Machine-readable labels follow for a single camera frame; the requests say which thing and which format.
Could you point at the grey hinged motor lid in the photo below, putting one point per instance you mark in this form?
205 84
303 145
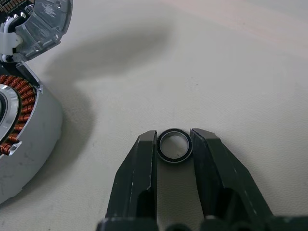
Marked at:
45 31

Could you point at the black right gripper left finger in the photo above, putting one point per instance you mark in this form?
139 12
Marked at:
134 183

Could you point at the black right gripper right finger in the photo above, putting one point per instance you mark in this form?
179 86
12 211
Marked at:
216 173

